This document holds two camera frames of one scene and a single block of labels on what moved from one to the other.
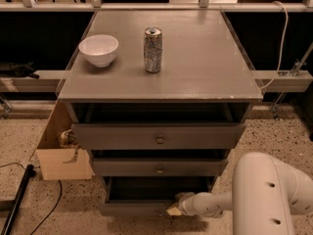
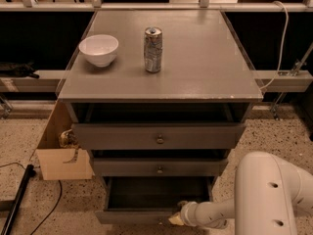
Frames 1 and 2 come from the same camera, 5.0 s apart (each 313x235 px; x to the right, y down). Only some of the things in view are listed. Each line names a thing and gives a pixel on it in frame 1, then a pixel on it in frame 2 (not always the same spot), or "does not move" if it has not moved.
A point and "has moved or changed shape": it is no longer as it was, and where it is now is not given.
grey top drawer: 157,136 does not move
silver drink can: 153,49 does not move
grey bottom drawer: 148,196 has moved or changed shape
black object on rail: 18,70 does not move
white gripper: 188,206 to 187,212
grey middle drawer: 159,166 does not move
